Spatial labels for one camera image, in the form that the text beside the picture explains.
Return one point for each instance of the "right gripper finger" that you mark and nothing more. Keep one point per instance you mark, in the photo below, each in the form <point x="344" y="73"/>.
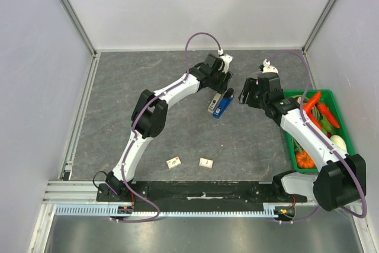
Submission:
<point x="244" y="92"/>
<point x="252" y="99"/>

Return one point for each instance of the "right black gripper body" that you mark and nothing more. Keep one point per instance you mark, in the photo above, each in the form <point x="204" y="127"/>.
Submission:
<point x="264" y="96"/>

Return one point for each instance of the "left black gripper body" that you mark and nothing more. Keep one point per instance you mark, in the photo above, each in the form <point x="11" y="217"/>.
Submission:
<point x="218" y="80"/>

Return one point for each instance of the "beige stapler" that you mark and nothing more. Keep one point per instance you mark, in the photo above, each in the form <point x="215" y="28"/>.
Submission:
<point x="214" y="103"/>

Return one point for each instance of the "blue stapler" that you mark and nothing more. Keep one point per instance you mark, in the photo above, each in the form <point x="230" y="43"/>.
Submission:
<point x="222" y="107"/>

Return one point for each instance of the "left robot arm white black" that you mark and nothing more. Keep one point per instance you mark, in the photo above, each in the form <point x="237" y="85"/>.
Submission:
<point x="148" y="119"/>

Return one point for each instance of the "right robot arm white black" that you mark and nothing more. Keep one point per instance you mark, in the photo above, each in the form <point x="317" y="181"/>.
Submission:
<point x="341" y="177"/>

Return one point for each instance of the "middle toy carrot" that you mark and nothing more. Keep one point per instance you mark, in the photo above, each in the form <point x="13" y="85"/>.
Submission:
<point x="314" y="120"/>

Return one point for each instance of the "toy carrot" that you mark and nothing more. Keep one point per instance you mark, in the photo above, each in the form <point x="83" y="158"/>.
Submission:
<point x="314" y="120"/>
<point x="325" y="112"/>
<point x="312" y="102"/>

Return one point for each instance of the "upper toy carrot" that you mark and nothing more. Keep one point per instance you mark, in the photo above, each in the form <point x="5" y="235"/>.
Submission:
<point x="312" y="102"/>

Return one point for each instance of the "green plastic bin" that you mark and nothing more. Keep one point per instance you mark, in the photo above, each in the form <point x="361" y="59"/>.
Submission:
<point x="328" y="98"/>

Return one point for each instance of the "lower toy carrot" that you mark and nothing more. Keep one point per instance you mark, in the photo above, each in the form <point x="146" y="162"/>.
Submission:
<point x="325" y="112"/>

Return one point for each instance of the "toy green beans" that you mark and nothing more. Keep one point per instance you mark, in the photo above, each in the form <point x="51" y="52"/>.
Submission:
<point x="297" y="147"/>

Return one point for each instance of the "toy green leaf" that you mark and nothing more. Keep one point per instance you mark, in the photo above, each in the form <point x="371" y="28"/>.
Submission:
<point x="326" y="126"/>

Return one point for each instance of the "white staple box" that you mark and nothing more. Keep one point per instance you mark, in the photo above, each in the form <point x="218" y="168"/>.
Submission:
<point x="206" y="163"/>

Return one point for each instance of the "toy pumpkin orange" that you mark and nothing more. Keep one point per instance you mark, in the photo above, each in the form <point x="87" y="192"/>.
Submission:
<point x="304" y="161"/>

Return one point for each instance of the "staple box with red logo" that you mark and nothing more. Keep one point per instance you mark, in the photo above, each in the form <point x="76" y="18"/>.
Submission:
<point x="174" y="162"/>

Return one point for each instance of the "white toy eggplant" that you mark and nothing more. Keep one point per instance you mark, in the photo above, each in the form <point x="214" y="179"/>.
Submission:
<point x="338" y="141"/>

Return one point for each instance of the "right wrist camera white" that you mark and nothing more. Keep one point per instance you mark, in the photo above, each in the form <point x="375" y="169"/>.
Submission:
<point x="266" y="67"/>

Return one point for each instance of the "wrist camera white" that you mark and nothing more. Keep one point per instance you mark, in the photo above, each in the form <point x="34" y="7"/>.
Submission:
<point x="266" y="67"/>
<point x="226" y="59"/>

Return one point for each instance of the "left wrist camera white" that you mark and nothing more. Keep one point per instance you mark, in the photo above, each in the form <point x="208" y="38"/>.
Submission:
<point x="226" y="59"/>

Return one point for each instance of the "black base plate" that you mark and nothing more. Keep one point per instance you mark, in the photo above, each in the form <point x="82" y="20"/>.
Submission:
<point x="199" y="195"/>

